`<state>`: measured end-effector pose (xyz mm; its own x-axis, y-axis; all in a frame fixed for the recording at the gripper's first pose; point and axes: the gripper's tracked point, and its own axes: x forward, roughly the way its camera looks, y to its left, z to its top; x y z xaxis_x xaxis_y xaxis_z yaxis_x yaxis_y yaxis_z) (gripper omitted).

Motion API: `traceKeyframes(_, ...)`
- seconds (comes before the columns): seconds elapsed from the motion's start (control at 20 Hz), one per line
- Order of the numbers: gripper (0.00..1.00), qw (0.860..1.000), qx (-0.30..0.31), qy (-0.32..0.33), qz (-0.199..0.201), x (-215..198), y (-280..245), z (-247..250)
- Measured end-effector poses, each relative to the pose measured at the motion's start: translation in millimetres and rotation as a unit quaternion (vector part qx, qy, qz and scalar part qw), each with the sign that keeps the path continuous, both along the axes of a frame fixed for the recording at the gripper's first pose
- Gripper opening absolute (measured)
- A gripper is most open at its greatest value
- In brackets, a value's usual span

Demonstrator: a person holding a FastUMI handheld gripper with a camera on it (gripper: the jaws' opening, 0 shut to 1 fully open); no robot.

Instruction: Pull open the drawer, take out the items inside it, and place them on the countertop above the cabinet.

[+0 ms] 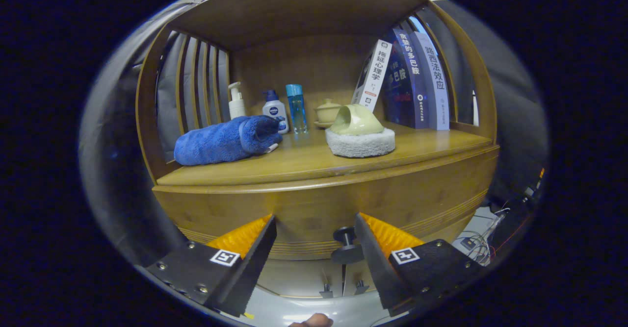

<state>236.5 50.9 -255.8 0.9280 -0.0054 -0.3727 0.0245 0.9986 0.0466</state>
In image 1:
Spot blue folded towel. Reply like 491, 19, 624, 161
174, 115, 284, 166

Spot clear blue bottle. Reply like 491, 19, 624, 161
286, 84, 309, 134

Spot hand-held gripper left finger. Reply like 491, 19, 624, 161
146, 214, 278, 318

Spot white bottle with blue cap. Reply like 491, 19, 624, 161
262, 90, 290, 134

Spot pale grey-blue book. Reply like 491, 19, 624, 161
410, 32, 450, 131

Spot cream lidded teacup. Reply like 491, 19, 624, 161
314, 99, 342, 128

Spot white pump bottle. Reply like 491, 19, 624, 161
228, 82, 247, 120

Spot wooden cabinet door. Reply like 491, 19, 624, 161
255, 259, 344, 299
342, 263, 376, 297

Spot wooden countertop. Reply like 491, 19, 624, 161
156, 121, 494, 187

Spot green scrub brush white pad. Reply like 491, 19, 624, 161
325, 103, 396, 158

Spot white book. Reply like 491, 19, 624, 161
351, 39, 393, 113

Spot tangled thin cables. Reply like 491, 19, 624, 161
454, 207, 511, 264

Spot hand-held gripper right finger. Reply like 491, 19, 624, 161
354, 213, 486, 317

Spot dark blue book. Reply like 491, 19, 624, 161
382, 28, 431, 129

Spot wooden cabinet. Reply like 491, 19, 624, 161
135, 0, 500, 301

